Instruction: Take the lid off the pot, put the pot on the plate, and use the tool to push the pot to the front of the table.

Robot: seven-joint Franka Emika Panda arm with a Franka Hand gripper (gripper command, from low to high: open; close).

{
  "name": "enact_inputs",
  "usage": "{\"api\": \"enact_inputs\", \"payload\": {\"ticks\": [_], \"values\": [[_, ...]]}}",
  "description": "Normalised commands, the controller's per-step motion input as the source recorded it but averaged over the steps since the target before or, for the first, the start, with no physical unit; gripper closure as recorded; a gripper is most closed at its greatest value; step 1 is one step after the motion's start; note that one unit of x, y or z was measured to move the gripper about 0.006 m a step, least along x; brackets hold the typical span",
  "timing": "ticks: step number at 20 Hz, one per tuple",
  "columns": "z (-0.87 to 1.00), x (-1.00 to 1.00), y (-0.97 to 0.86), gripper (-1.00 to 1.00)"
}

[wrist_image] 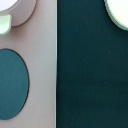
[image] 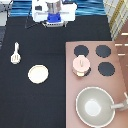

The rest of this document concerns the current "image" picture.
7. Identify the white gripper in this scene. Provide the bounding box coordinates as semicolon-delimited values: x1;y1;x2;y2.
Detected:
32;0;77;27

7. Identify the pink pot lid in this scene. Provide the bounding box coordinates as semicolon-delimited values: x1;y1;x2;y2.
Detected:
73;55;90;68

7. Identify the cream slotted spatula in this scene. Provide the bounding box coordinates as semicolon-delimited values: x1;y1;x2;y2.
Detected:
11;42;21;64

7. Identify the pink pot with food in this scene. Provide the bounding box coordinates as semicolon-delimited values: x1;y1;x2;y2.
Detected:
73;66;89;77

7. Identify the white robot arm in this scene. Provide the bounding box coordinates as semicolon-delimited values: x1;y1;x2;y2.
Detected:
32;0;77;27

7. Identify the cream round plate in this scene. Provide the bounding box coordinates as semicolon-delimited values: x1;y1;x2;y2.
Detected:
28;65;49;84

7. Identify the black burner top left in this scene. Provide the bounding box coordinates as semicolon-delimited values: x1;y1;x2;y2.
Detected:
74;45;89;56

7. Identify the pink stove top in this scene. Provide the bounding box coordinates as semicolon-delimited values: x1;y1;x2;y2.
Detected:
66;41;128;128

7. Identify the black burner top right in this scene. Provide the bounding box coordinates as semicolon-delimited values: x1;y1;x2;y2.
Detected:
96;45;111;58

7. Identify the black burner bottom right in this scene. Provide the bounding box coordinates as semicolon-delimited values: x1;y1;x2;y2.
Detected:
98;62;115;76

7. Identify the large grey wok pan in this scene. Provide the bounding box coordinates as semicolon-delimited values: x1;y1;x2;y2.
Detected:
76;87;128;128

